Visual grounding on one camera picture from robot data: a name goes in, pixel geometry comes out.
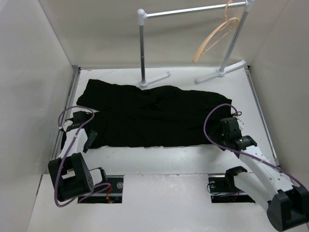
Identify black trousers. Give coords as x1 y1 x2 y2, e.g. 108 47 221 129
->
77 79 232 149

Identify beige plastic hanger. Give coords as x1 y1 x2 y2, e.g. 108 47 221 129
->
192 0 240 63

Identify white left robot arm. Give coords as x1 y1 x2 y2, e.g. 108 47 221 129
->
48 111 112 207

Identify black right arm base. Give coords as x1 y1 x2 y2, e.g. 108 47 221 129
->
207 174 255 203

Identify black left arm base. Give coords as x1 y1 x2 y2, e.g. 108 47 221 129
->
77 175 124 204

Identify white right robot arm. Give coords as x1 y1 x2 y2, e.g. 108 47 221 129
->
219 117 309 232

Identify white clothes rack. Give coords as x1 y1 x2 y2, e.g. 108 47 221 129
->
136 0 254 88

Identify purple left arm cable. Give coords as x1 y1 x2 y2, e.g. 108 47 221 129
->
54 105 112 208

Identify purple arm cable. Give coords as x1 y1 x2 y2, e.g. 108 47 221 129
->
54 105 112 208
203 103 309 194

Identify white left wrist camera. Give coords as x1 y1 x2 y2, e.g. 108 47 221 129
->
59 120 73 132

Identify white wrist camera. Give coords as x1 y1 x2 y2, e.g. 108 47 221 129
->
235 117 244 130
59 120 73 132

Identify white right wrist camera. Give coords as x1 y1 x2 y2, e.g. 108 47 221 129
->
235 117 244 130

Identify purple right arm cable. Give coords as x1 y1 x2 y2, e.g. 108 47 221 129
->
203 103 309 194

